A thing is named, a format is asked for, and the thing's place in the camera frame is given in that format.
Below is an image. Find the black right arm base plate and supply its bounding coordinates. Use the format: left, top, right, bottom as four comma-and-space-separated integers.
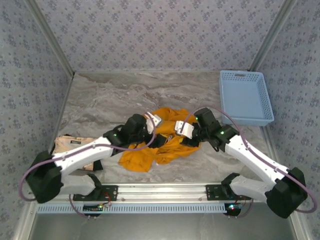
205, 184, 252, 202

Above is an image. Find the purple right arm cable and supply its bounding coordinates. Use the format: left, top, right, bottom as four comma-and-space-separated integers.
183, 106, 318, 221

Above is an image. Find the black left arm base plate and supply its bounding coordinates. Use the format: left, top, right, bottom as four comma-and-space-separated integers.
72, 184, 119, 202

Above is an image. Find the beige printed t-shirt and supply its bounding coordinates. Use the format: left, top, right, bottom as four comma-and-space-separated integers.
54, 134, 106, 172

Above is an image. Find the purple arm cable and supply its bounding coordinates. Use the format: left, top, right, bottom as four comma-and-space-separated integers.
183, 106, 318, 221
19, 112, 157, 221

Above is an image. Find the light blue slotted cable duct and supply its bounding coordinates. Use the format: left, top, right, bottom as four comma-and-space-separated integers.
36, 202, 230, 214

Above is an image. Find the orange t-shirt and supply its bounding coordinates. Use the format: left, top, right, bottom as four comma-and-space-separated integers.
118, 107, 202, 173

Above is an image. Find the aluminium mounting rail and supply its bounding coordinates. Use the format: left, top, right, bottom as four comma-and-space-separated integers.
26, 182, 300, 203

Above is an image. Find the light blue plastic basket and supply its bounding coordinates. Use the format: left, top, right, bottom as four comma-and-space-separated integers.
218, 69, 275, 127

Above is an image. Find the aluminium frame post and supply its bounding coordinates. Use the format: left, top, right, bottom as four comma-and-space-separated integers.
23, 0, 76, 77
249, 0, 298, 72

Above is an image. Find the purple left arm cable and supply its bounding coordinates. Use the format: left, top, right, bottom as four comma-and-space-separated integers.
19, 112, 157, 221

